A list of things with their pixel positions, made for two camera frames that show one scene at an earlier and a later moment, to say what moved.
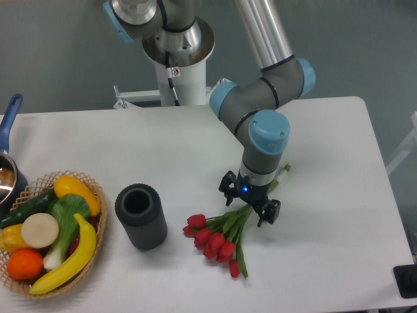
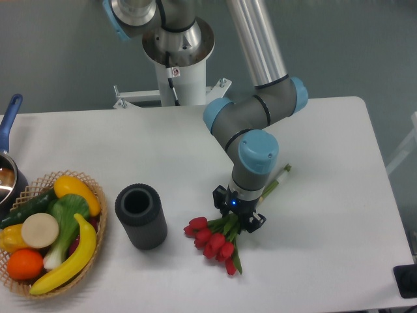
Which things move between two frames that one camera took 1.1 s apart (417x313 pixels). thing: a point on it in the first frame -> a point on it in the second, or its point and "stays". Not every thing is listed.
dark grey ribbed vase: (140, 208) stays
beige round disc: (40, 230) stays
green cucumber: (39, 205) stays
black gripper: (255, 194) -> (244, 209)
